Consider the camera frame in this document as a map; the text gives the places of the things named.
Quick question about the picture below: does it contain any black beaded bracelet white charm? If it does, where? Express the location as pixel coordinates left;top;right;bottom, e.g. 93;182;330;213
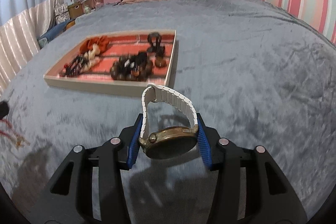
118;51;148;76

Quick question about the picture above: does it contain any cream scrunchie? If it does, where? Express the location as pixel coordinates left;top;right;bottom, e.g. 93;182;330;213
82;44;101;72

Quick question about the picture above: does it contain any brown storage box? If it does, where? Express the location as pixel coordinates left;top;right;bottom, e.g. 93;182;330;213
68;2;84;19

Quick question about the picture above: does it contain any blue folded cloth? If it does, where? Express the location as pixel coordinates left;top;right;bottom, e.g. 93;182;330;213
37;19;75;42

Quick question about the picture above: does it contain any white strap gold watch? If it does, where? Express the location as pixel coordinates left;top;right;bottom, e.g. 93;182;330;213
138;83;199;160

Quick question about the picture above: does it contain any grey plush bed blanket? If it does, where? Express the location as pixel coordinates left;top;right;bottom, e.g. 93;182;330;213
1;0;335;217

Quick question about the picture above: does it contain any white tray red lining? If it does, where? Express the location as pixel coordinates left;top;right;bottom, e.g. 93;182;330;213
44;30;177;97

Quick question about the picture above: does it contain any white striped curtain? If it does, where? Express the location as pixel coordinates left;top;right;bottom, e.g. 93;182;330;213
1;0;64;92

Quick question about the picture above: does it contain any brown wooden bead bracelet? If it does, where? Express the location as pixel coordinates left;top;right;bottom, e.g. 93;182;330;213
109;53;167;82

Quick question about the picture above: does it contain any orange scrunchie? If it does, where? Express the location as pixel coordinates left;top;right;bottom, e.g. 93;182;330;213
79;36;109;55

